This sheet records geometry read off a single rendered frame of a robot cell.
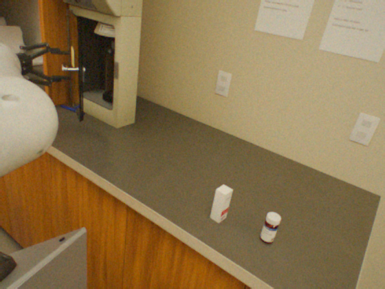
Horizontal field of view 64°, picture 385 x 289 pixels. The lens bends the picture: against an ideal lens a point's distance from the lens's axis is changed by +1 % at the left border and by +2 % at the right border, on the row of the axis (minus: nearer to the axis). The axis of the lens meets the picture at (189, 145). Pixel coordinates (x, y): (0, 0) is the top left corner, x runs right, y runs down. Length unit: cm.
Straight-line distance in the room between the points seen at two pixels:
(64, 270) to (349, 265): 75
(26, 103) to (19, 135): 4
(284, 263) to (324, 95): 72
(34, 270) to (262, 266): 58
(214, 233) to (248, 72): 80
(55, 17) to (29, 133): 114
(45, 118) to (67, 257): 19
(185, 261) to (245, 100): 80
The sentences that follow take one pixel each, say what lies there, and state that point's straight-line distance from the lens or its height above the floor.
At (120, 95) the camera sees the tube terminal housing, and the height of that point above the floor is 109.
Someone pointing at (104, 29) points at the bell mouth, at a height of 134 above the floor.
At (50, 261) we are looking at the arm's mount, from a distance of 46.
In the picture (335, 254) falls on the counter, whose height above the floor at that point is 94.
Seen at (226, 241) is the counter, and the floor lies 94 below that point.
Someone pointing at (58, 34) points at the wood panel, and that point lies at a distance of 158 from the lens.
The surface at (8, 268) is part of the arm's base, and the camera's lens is 51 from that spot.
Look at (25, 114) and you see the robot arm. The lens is 45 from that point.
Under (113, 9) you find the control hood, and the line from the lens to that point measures 126.
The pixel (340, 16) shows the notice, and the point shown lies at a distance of 132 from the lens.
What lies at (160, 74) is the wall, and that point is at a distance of 175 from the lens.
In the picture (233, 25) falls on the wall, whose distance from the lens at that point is 148.
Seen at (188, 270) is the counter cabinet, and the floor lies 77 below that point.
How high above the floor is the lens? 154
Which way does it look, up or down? 27 degrees down
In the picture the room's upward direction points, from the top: 9 degrees clockwise
